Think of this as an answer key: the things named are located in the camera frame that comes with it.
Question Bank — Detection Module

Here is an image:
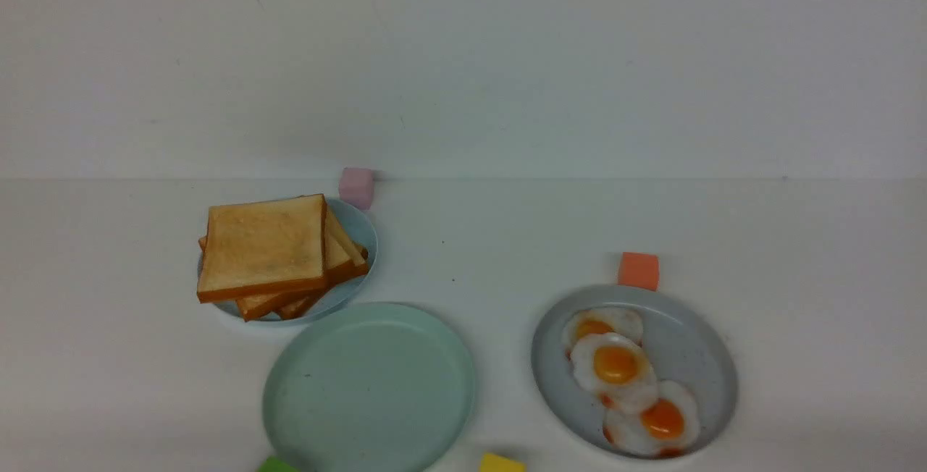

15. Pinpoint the yellow foam cube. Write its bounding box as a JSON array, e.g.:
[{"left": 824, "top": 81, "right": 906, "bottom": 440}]
[{"left": 478, "top": 452, "right": 527, "bottom": 472}]

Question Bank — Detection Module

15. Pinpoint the green foam cube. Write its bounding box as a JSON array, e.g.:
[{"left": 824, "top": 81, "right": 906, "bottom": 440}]
[{"left": 257, "top": 456, "right": 298, "bottom": 472}]

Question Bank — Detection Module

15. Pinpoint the orange foam cube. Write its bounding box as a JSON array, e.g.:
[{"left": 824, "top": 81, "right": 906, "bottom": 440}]
[{"left": 617, "top": 252, "right": 660, "bottom": 292}]

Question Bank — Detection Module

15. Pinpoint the pink foam cube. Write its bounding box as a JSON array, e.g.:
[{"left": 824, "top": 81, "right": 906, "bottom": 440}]
[{"left": 338, "top": 167, "right": 375, "bottom": 211}]

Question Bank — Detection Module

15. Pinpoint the light blue bread plate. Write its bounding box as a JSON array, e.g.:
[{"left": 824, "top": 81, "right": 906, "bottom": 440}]
[{"left": 209, "top": 198, "right": 379, "bottom": 327}]

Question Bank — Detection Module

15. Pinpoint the toast slice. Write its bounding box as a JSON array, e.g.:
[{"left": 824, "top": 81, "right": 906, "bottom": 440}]
[
  {"left": 198, "top": 234, "right": 328, "bottom": 321},
  {"left": 196, "top": 194, "right": 327, "bottom": 303},
  {"left": 235, "top": 243, "right": 369, "bottom": 321},
  {"left": 324, "top": 206, "right": 369, "bottom": 285}
]

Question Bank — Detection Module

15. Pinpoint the mint green plate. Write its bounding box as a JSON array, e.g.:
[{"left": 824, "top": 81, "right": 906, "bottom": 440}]
[{"left": 261, "top": 303, "right": 477, "bottom": 471}]

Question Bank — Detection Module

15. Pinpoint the fried egg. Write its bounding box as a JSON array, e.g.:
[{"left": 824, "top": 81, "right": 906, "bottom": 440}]
[
  {"left": 561, "top": 306, "right": 645, "bottom": 351},
  {"left": 602, "top": 380, "right": 702, "bottom": 459},
  {"left": 569, "top": 333, "right": 659, "bottom": 415}
]

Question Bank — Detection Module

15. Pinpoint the grey speckled egg plate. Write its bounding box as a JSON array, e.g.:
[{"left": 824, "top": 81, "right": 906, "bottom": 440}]
[{"left": 530, "top": 285, "right": 739, "bottom": 468}]

